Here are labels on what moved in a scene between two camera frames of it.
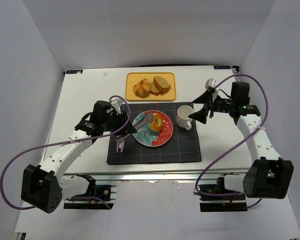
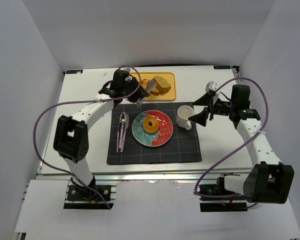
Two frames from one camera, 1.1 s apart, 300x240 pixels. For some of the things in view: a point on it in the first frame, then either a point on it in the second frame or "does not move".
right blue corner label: [221, 67] does not move
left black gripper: [123, 123] to [139, 91]
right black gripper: [211, 105] does not move
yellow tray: [131, 78] does not move
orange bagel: [156, 125] to [150, 124]
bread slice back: [162, 85] does not move
